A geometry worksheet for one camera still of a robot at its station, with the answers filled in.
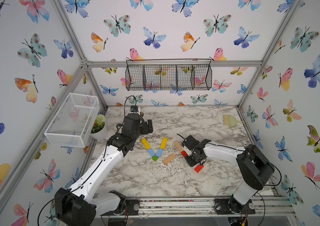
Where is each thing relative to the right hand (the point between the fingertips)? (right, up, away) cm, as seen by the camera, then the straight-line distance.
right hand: (191, 160), depth 90 cm
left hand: (-28, +25, -12) cm, 40 cm away
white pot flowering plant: (-60, +19, +4) cm, 63 cm away
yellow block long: (-30, +9, +9) cm, 33 cm away
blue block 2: (-21, +4, +4) cm, 21 cm away
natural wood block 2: (-14, +1, +1) cm, 14 cm away
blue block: (-26, +4, +4) cm, 27 cm away
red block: (-5, +5, -5) cm, 9 cm away
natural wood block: (-8, +8, +5) cm, 13 cm away
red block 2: (+4, -4, -4) cm, 6 cm away
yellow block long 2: (-17, +9, +9) cm, 22 cm away
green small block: (-23, +1, +1) cm, 23 cm away
